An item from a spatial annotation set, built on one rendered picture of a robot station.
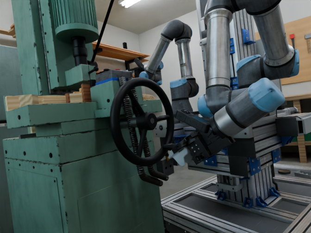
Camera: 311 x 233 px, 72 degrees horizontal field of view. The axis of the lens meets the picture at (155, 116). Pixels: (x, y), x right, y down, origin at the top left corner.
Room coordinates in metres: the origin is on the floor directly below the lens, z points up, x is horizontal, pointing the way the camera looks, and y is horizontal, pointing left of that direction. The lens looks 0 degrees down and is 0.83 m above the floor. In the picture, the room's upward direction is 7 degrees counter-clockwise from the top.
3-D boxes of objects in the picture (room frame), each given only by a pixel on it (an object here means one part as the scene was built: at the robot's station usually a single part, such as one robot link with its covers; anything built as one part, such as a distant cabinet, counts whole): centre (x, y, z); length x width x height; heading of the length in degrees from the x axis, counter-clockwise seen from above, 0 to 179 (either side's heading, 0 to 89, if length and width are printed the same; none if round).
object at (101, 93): (0.80, 0.13, 0.91); 0.15 x 0.14 x 0.09; 140
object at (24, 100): (0.70, 0.41, 0.92); 0.05 x 0.04 x 0.04; 7
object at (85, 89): (0.89, 0.20, 0.94); 0.20 x 0.01 x 0.08; 140
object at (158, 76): (1.69, -0.04, 1.12); 0.11 x 0.08 x 0.11; 143
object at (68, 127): (0.88, 0.24, 0.82); 0.40 x 0.21 x 0.04; 140
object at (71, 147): (1.00, 0.38, 0.76); 0.57 x 0.45 x 0.09; 50
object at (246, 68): (1.05, -0.49, 0.98); 0.13 x 0.12 x 0.14; 53
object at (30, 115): (0.86, 0.20, 0.87); 0.61 x 0.30 x 0.06; 140
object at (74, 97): (0.74, 0.27, 0.92); 0.05 x 0.04 x 0.03; 21
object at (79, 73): (0.93, 0.30, 1.03); 0.14 x 0.07 x 0.09; 50
